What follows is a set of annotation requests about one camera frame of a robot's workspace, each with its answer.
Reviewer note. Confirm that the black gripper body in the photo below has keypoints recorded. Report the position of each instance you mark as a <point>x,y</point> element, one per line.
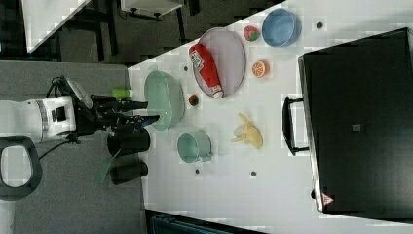
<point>104,112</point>

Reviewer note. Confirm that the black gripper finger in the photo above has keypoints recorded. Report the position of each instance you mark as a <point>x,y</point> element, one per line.
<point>129,105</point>
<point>139,121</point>

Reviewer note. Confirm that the yellow peeled banana toy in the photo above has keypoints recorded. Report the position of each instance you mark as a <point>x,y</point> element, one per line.
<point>247,133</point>

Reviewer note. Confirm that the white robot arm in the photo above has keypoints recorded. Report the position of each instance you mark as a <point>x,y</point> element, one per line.
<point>24,124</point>

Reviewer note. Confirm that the teal green mug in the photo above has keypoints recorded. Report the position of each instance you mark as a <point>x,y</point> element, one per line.
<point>194,147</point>

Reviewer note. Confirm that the green marker cap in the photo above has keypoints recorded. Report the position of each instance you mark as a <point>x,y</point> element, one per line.
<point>121,93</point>

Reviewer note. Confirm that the green perforated colander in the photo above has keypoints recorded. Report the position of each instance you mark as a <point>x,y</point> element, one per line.
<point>165,98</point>

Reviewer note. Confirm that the small red berry toy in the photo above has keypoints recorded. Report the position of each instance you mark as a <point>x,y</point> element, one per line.
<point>193,100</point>

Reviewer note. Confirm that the red ketchup bottle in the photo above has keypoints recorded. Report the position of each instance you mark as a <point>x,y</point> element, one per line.
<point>204,65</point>

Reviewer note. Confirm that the white cabinet on casters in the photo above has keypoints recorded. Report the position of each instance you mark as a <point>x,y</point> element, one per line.
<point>150,9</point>

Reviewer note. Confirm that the grey oval plate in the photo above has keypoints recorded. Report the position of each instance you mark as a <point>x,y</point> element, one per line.
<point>228,53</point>

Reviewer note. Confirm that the white side table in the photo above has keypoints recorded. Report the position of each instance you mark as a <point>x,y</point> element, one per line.
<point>42,18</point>

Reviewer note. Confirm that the orange slice toy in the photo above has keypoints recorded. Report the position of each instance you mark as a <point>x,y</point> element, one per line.
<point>260,68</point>

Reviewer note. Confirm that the red green strawberry toy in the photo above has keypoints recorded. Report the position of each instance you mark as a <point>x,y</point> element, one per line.
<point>251,33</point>

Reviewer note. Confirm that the blue bowl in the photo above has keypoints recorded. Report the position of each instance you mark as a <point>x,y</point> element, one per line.
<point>281,28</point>

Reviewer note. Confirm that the black toaster oven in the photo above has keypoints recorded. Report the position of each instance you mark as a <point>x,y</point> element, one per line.
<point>358,104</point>

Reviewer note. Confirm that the black oven door handle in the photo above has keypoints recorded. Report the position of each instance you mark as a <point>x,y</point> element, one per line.
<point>287,126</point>

